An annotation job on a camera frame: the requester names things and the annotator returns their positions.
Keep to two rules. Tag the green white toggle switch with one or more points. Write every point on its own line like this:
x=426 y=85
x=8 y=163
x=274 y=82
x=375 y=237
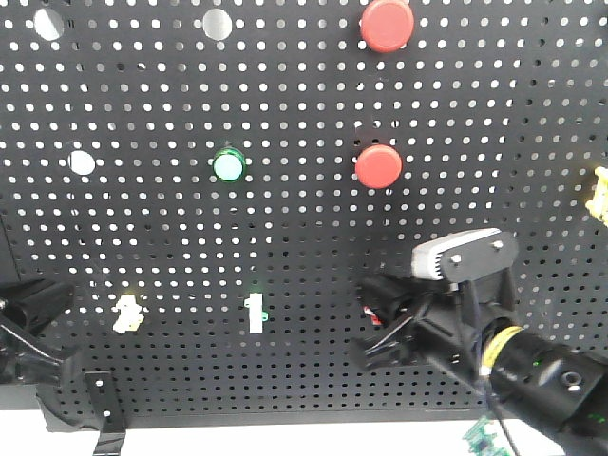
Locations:
x=257 y=316

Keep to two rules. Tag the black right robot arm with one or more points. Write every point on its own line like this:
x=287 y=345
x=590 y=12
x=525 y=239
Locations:
x=556 y=390

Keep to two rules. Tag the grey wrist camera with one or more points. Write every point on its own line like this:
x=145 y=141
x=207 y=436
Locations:
x=463 y=256

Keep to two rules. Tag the green circuit board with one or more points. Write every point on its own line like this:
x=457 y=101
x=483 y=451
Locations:
x=484 y=439

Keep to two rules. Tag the lower red round push button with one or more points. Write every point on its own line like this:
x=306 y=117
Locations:
x=378 y=166

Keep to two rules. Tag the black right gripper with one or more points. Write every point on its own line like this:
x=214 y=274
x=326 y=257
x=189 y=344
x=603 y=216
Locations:
x=458 y=328

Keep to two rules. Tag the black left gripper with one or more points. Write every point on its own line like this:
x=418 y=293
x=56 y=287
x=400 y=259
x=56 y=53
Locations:
x=27 y=309

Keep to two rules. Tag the yellow toggle switch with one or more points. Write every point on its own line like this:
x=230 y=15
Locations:
x=130 y=315

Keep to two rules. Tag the black perforated pegboard panel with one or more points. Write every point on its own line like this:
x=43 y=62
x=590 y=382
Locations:
x=112 y=113

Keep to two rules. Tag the upper red round push button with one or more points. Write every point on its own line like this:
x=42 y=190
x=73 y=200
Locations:
x=387 y=25

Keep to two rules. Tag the left black clamp bracket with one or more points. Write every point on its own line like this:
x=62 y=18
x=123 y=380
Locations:
x=106 y=406

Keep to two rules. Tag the yellow knob handle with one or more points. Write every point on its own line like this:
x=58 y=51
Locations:
x=597 y=205

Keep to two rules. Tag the green round push button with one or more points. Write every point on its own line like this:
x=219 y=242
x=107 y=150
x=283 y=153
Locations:
x=229 y=164

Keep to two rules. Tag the red toggle switch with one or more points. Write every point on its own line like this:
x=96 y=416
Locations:
x=374 y=318

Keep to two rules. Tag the red round push button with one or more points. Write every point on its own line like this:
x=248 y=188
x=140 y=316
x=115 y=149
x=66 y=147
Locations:
x=387 y=25
x=378 y=166

